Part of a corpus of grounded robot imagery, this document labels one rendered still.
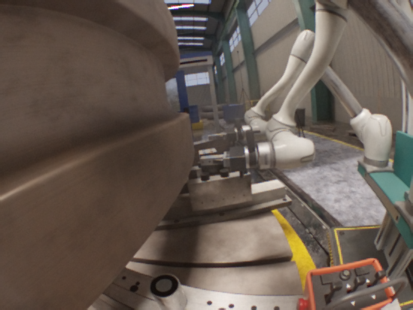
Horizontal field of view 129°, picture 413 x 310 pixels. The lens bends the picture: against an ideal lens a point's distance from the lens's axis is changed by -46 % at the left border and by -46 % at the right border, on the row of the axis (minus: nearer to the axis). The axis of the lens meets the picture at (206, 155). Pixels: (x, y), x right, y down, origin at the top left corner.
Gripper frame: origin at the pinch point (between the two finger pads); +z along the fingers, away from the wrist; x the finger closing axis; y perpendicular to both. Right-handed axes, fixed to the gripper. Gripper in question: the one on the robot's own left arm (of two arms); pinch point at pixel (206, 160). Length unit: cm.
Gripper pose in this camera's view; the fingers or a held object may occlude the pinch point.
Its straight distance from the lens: 63.7
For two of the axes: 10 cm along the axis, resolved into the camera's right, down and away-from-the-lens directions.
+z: -9.8, 0.9, 1.7
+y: 1.3, 9.5, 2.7
